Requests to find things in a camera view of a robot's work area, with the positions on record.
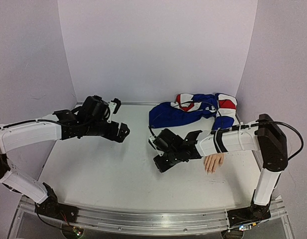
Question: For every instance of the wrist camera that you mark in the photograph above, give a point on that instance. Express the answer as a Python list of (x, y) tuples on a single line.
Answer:
[(151, 141), (113, 106)]

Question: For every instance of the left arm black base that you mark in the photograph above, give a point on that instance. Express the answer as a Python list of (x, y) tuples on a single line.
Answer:
[(51, 208)]

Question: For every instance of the mannequin hand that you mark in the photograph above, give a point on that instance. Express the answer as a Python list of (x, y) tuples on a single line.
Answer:
[(212, 162)]

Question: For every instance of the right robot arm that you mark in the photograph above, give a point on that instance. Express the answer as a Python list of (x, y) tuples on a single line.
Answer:
[(262, 135)]

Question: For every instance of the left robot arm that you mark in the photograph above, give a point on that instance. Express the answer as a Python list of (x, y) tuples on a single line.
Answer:
[(28, 132)]

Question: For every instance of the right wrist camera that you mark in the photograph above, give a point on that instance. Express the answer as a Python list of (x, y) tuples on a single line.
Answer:
[(151, 141)]

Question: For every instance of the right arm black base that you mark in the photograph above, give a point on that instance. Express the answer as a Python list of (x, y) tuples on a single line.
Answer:
[(252, 214)]

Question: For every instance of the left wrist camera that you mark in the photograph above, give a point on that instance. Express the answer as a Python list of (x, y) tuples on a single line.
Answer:
[(113, 106)]

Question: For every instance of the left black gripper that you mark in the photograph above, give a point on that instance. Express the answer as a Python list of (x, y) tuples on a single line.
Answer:
[(113, 135)]

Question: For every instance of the aluminium front rail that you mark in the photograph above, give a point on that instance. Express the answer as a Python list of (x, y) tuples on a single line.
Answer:
[(167, 223)]

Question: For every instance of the blue red white jacket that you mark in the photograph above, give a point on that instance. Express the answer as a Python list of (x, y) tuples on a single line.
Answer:
[(190, 108)]

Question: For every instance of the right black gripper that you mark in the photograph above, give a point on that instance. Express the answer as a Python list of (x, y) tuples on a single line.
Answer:
[(163, 161)]

